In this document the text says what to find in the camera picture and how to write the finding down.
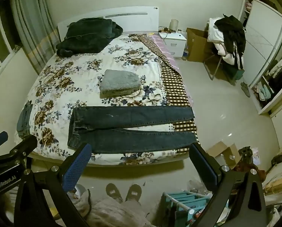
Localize dark green jacket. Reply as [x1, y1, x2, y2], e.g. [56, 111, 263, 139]
[56, 18, 124, 57]

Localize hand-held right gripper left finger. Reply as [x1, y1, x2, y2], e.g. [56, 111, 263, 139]
[13, 142, 94, 227]

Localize small folded jeans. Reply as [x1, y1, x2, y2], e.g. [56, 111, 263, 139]
[16, 100, 34, 138]

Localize white wardrobe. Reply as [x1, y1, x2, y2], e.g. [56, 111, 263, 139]
[238, 0, 282, 119]

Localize white nightstand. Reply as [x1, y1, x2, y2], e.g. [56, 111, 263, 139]
[159, 31, 187, 58]

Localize grey folded towel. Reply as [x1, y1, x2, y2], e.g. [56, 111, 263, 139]
[100, 69, 141, 98]

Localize grey striped curtain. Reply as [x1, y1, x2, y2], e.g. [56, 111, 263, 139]
[10, 0, 61, 74]

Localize blue denim pants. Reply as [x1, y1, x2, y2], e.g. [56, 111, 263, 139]
[68, 106, 198, 154]

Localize grey shoes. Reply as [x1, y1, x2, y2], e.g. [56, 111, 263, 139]
[240, 82, 251, 97]

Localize open flat cardboard box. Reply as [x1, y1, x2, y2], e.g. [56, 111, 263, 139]
[206, 141, 242, 169]

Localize brown checked sheet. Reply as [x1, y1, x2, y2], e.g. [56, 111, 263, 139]
[141, 34, 198, 155]

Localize pink sheet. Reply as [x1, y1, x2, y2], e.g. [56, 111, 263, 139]
[150, 34, 193, 107]

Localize person's legs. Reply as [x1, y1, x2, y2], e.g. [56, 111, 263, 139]
[70, 189, 156, 227]

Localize black garment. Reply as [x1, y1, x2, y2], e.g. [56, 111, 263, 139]
[214, 15, 247, 57]

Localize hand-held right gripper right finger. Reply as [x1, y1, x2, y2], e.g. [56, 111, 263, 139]
[189, 142, 268, 227]

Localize floral quilt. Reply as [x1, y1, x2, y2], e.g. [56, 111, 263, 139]
[20, 33, 198, 166]

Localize metal chair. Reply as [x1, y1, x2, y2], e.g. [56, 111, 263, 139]
[204, 52, 245, 83]

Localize teal rack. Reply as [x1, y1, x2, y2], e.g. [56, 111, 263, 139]
[161, 191, 213, 227]

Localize tall cardboard box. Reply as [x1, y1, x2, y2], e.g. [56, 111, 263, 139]
[186, 28, 215, 63]

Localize chair piled with clothes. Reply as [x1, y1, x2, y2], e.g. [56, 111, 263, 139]
[207, 17, 237, 65]

